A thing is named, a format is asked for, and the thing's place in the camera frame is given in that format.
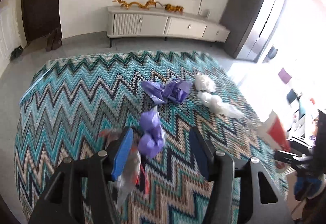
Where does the dark grey tall cabinet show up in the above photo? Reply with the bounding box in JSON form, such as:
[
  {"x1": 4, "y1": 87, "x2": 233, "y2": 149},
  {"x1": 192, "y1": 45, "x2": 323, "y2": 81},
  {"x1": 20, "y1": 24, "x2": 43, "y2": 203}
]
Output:
[{"x1": 219, "y1": 0, "x2": 287, "y2": 63}]

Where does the clear red snack wrapper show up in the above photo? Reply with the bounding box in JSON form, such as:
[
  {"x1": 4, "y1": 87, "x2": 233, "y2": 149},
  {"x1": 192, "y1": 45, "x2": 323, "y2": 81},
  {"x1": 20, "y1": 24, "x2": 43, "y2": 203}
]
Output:
[{"x1": 112, "y1": 133, "x2": 141, "y2": 211}]

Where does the white wall cabinet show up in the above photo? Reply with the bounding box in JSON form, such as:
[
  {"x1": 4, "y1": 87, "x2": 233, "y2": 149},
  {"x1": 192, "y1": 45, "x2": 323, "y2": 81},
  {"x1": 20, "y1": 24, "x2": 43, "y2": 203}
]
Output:
[{"x1": 1, "y1": 0, "x2": 27, "y2": 74}]

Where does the white crumpled plastic bag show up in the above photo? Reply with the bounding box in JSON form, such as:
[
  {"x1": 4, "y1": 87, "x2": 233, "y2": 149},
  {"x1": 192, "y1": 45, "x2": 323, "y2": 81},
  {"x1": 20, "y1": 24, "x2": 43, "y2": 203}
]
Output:
[{"x1": 194, "y1": 73, "x2": 216, "y2": 93}]

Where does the zigzag knitted rug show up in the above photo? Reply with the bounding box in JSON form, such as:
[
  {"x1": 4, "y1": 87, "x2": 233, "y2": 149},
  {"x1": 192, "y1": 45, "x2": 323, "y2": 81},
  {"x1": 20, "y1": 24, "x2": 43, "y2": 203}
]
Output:
[{"x1": 14, "y1": 51, "x2": 288, "y2": 223}]

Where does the golden dragon figurine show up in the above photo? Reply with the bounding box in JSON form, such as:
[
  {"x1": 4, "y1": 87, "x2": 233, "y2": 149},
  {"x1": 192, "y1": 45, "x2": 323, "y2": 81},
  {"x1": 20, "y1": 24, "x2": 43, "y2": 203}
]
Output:
[{"x1": 113, "y1": 0, "x2": 158, "y2": 9}]

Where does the black shoes pair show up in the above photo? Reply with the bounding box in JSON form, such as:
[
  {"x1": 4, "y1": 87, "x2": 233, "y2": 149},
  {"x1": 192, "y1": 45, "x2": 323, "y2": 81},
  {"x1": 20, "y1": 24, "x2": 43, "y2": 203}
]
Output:
[{"x1": 9, "y1": 46, "x2": 24, "y2": 62}]

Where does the brown boots pair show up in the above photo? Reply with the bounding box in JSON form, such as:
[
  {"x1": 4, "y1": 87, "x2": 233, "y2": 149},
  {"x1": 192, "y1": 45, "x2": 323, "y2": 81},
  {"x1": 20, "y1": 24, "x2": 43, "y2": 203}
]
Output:
[{"x1": 46, "y1": 27, "x2": 62, "y2": 52}]

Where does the red white paper cup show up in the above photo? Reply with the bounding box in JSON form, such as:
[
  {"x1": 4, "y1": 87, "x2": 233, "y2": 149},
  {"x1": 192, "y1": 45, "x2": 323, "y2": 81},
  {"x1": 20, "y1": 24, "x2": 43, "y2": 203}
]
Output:
[{"x1": 258, "y1": 110, "x2": 291, "y2": 158}]

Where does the white TV console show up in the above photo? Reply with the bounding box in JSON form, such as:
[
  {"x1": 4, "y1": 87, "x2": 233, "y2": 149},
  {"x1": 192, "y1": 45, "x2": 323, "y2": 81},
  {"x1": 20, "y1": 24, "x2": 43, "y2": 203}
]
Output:
[{"x1": 107, "y1": 6, "x2": 230, "y2": 43}]

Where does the large purple crumpled bag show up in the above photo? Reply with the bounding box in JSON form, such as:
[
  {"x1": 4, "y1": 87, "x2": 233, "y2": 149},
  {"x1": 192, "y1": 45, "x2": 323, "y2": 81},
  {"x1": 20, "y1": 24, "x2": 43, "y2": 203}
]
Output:
[{"x1": 141, "y1": 78, "x2": 193, "y2": 105}]

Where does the long clear plastic bag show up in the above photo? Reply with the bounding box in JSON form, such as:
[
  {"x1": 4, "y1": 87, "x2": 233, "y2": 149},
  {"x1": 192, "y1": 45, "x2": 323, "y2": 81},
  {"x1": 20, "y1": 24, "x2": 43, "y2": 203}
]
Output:
[{"x1": 197, "y1": 91, "x2": 245, "y2": 119}]

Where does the small purple bag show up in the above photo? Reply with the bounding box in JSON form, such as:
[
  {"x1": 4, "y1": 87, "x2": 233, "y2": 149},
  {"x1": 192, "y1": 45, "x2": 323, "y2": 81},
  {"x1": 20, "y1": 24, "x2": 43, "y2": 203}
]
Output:
[{"x1": 138, "y1": 106, "x2": 166, "y2": 158}]

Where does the blue gloved right hand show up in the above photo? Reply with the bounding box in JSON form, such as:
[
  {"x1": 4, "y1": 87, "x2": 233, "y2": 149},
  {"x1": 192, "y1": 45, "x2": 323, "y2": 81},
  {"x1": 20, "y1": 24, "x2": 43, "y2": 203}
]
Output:
[{"x1": 294, "y1": 174, "x2": 325, "y2": 201}]

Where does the golden tiger figurine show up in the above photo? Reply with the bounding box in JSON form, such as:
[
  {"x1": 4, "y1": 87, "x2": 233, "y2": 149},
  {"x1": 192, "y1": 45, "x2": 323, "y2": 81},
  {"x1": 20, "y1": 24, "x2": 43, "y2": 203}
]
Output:
[{"x1": 157, "y1": 2, "x2": 184, "y2": 13}]

